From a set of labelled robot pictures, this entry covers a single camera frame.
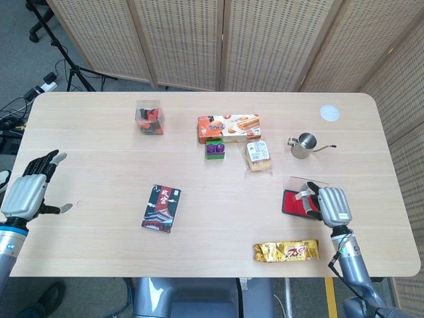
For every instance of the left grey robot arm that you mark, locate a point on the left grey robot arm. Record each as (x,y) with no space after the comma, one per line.
(10,248)

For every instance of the wrapped yellow cake slice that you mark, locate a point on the wrapped yellow cake slice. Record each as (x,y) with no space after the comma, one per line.
(258,155)

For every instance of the wood rattan folding screen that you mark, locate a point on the wood rattan folding screen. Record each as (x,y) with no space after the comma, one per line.
(185,39)

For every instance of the black tripod stand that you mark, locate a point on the black tripod stand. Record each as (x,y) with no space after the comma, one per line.
(71,68)

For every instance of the purple green toy block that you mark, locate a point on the purple green toy block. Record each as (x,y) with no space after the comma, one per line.
(215,150)

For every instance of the white black sneaker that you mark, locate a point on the white black sneaker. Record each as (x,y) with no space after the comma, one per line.
(4,179)

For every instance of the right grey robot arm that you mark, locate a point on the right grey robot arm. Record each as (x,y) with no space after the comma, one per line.
(354,265)

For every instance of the red ink pad clear lid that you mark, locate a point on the red ink pad clear lid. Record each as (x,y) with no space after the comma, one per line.
(293,203)

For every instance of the small steel pitcher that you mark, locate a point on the small steel pitcher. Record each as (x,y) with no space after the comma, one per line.
(303,147)

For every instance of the black office chair wheel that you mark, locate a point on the black office chair wheel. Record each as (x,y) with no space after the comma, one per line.
(36,26)

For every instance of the clear box orange black pieces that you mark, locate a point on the clear box orange black pieces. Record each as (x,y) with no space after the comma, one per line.
(149,119)

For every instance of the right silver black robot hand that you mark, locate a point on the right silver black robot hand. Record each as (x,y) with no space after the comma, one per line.
(334,205)

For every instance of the white power strip with adapter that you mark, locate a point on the white power strip with adapter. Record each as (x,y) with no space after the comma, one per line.
(46,86)

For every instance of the orange egg roll biscuit box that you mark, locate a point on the orange egg roll biscuit box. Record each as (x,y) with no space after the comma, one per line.
(228,129)

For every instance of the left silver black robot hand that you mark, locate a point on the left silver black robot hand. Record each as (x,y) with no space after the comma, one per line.
(24,195)

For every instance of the black leather shoe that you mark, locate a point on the black leather shoe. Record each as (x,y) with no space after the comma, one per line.
(49,298)

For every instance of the gold foil snack packet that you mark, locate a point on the gold foil snack packet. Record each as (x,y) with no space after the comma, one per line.
(286,251)

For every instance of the grey robot torso base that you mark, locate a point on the grey robot torso base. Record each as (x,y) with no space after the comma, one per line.
(202,298)

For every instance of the dark palace print card box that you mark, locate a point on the dark palace print card box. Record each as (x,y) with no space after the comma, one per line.
(161,208)

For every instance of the white round table grommet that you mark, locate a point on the white round table grommet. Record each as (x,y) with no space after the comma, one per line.
(330,113)

